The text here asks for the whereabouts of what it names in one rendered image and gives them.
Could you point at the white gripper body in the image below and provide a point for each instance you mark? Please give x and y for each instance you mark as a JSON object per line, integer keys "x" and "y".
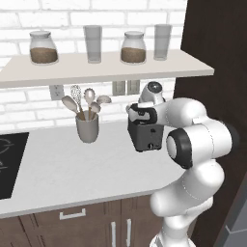
{"x": 132, "y": 107}

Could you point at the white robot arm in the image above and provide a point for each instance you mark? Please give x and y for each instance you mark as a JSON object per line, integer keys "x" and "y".
{"x": 196, "y": 151}

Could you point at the pale wooden spoon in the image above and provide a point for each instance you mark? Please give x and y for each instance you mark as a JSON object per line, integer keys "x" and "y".
{"x": 95, "y": 107}
{"x": 89, "y": 95}
{"x": 103, "y": 99}
{"x": 69, "y": 104}

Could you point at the grey utensil pot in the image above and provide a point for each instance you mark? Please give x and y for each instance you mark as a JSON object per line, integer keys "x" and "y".
{"x": 87, "y": 130}

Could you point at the metal whisk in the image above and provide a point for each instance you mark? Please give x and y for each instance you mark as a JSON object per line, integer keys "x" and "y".
{"x": 76, "y": 93}

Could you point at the glass jar with brown contents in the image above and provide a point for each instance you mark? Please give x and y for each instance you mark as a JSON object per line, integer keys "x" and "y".
{"x": 133, "y": 48}
{"x": 43, "y": 48}

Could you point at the tall clear drinking glass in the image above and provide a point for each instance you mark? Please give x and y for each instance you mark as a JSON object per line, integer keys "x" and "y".
{"x": 93, "y": 45}
{"x": 162, "y": 42}

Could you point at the tall dark brown cupboard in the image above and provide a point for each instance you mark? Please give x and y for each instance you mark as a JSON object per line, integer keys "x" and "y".
{"x": 222, "y": 58}

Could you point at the brown wooden cupboard door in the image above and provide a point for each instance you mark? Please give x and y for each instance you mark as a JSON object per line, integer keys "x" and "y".
{"x": 141, "y": 225}
{"x": 113, "y": 212}

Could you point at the black hob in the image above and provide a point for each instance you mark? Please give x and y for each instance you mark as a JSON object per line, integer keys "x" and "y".
{"x": 11, "y": 164}

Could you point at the brown wooden drawer front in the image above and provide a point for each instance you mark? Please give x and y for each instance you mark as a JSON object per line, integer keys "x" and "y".
{"x": 74, "y": 230}

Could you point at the brown wooden cupboard front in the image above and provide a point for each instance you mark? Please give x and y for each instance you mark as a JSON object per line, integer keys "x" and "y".
{"x": 14, "y": 233}

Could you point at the white wall shelf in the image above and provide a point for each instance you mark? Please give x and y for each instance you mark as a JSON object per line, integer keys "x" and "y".
{"x": 96, "y": 69}

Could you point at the white wall socket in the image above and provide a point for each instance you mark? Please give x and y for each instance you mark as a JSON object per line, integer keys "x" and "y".
{"x": 57, "y": 92}

